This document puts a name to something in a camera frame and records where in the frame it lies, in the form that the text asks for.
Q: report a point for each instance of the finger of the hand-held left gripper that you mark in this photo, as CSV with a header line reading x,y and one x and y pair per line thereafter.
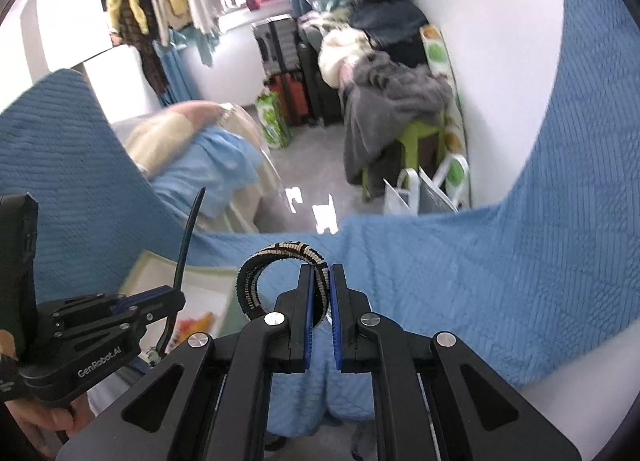
x,y
145,298
100,326

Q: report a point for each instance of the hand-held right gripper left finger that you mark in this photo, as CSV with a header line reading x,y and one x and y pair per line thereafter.
x,y
309,346

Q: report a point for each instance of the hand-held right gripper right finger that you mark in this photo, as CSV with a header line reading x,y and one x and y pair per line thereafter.
x,y
336,341

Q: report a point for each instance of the green cardboard box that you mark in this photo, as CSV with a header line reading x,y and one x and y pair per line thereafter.
x,y
210,291

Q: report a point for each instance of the black hair stick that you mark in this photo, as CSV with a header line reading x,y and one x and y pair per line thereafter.
x,y
186,241

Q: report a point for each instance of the person's left hand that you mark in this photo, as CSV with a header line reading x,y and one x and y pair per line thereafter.
x,y
45,418

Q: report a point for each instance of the light blue blanket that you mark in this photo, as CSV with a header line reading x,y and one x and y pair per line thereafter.
x,y
215,166

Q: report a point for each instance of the white tote bag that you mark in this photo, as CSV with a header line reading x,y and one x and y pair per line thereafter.
x,y
400,198

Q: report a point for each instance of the blue covered chair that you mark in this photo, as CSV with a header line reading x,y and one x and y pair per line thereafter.
x,y
75,141

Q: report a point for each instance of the cream quilt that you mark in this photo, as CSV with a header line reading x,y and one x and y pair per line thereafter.
x,y
165,126

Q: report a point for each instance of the blue textured cloth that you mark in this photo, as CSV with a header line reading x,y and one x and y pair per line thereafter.
x,y
500,266

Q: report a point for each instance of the low white cabinet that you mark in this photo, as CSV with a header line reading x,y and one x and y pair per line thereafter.
x,y
125,81

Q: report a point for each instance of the green shopping bag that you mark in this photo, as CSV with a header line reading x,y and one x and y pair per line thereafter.
x,y
272,121

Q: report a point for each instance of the green plastic stool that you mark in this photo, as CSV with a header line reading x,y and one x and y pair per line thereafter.
x,y
417,133

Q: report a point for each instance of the blue curtain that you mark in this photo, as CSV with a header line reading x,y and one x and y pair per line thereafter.
x,y
177,76

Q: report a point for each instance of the grey blanket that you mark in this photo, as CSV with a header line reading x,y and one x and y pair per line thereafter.
x,y
390,101

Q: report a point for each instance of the red suitcase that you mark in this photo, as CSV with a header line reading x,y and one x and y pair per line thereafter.
x,y
290,98

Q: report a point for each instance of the black suitcase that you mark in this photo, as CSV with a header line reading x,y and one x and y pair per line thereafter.
x,y
320,86

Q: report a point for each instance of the grey hard suitcase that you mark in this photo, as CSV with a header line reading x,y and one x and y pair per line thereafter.
x,y
275,46

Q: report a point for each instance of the white fluffy coat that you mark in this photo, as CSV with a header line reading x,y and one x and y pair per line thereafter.
x,y
340,56

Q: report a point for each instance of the tall white cabinet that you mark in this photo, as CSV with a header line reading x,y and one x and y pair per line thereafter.
x,y
65,21

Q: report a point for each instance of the fruit print mat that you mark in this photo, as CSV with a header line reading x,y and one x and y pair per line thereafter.
x,y
436,53

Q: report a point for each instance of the pile of clothes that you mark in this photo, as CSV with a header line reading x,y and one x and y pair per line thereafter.
x,y
385,21

